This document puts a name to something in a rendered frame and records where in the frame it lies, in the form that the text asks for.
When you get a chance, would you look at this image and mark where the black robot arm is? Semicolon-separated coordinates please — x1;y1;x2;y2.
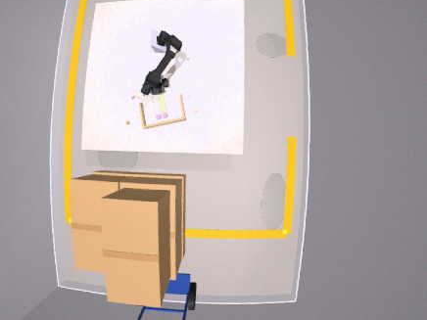
140;30;182;95

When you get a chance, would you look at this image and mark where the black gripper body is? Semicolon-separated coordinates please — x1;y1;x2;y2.
159;78;169;88

